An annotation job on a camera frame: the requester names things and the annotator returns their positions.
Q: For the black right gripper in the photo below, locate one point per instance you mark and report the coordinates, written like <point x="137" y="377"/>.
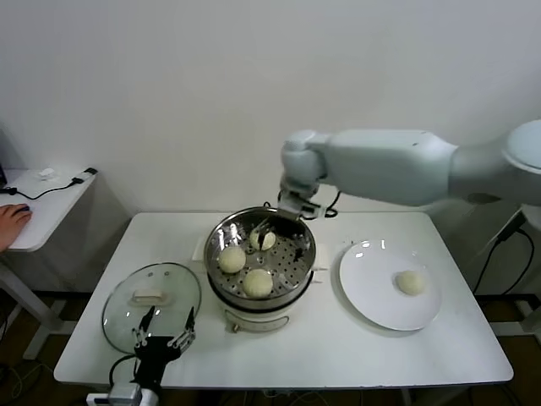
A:
<point x="285" y="224"/>

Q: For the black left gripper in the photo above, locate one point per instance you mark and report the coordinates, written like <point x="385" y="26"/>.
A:
<point x="154" y="353"/>

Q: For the white steamed baozi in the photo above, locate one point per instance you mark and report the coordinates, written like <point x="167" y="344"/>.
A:
<point x="258" y="283"/>
<point x="231" y="259"/>
<point x="269" y="242"/>
<point x="410" y="282"/>

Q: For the round glass pot lid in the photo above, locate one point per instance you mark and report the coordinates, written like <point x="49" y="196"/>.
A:
<point x="127" y="321"/>

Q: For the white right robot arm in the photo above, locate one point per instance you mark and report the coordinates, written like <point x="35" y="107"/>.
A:
<point x="380" y="165"/>

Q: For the steel steamer basket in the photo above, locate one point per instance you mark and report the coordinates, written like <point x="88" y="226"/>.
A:
<point x="287" y="270"/>

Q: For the bare person hand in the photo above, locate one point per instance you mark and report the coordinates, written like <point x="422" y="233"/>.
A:
<point x="10" y="224"/>

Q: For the white electric cooker base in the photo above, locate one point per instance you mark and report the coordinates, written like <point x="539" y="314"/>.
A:
<point x="253" y="317"/>

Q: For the white round plate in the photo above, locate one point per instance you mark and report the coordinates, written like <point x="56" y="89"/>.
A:
<point x="367" y="279"/>

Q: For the white side desk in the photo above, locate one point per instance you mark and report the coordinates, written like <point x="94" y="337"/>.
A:
<point x="55" y="211"/>

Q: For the small silver black device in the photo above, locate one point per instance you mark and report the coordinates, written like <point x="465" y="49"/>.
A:
<point x="84" y="174"/>

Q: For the small white desk object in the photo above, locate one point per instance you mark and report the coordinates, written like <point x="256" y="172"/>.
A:
<point x="47" y="173"/>

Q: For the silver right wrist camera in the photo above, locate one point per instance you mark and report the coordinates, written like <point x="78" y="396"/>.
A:
<point x="291" y="205"/>

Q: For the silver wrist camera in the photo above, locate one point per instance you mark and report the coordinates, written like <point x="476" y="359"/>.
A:
<point x="291" y="205"/>
<point x="124" y="395"/>

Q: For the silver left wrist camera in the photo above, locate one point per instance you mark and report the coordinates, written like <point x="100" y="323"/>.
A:
<point x="124" y="395"/>

